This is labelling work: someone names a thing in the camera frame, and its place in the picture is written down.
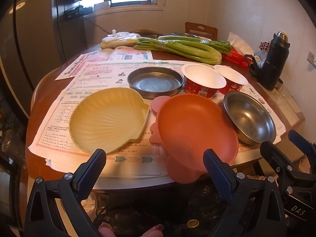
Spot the black strap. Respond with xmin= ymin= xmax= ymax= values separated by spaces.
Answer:
xmin=244 ymin=54 xmax=264 ymax=77

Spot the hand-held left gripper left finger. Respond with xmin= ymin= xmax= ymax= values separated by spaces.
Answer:
xmin=23 ymin=148 xmax=107 ymax=237

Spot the small red paper bowl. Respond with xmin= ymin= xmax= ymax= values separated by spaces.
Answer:
xmin=213 ymin=65 xmax=248 ymax=95

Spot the pink header newspaper sheet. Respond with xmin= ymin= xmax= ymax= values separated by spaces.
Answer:
xmin=55 ymin=47 xmax=153 ymax=81

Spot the person's left hand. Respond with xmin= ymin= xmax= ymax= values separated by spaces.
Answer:
xmin=98 ymin=222 xmax=165 ymax=237

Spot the plastic bag of yellow noodles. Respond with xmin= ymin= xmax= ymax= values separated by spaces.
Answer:
xmin=99 ymin=30 xmax=141 ymax=49

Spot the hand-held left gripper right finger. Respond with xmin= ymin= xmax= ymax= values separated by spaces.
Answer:
xmin=202 ymin=149 xmax=288 ymax=237

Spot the black cable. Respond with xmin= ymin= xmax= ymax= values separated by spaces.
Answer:
xmin=84 ymin=17 xmax=111 ymax=34

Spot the large colourful newspaper sheet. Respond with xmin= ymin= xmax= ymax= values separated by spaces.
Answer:
xmin=28 ymin=60 xmax=287 ymax=178

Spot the large red paper bowl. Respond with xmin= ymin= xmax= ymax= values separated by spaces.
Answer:
xmin=181 ymin=63 xmax=227 ymax=99

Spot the black wall rack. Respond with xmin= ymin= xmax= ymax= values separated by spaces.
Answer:
xmin=53 ymin=0 xmax=94 ymax=21

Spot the black thermos bottle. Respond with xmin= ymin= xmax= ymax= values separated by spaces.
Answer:
xmin=262 ymin=30 xmax=290 ymax=91

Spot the dark cabinet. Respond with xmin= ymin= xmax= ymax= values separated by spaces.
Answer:
xmin=0 ymin=91 xmax=27 ymax=228

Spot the red tissue packet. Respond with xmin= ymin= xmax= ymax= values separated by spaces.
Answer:
xmin=221 ymin=32 xmax=255 ymax=70

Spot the grey refrigerator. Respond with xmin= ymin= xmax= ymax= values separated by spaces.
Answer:
xmin=0 ymin=0 xmax=67 ymax=119

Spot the yellow shell-shaped plate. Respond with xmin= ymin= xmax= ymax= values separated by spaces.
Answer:
xmin=69 ymin=87 xmax=150 ymax=154

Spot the shallow steel basin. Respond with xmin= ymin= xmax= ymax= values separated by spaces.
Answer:
xmin=172 ymin=32 xmax=200 ymax=39

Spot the orange crab-shaped plate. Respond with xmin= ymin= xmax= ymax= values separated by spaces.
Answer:
xmin=149 ymin=94 xmax=239 ymax=184

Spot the steel bowl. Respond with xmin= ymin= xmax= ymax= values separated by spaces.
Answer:
xmin=223 ymin=91 xmax=277 ymax=146

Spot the green celery bunch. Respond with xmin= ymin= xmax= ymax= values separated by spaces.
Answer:
xmin=133 ymin=38 xmax=223 ymax=65
xmin=158 ymin=36 xmax=232 ymax=55

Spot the dark curved-back chair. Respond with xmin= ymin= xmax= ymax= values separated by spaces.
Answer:
xmin=130 ymin=29 xmax=163 ymax=39

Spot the square-backed wooden chair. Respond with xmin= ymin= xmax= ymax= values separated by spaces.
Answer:
xmin=185 ymin=22 xmax=218 ymax=41

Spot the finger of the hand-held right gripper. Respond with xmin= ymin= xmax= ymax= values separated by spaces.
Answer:
xmin=260 ymin=141 xmax=300 ymax=185
xmin=288 ymin=130 xmax=316 ymax=173

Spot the steel plate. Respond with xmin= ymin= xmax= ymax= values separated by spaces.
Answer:
xmin=127 ymin=67 xmax=185 ymax=99

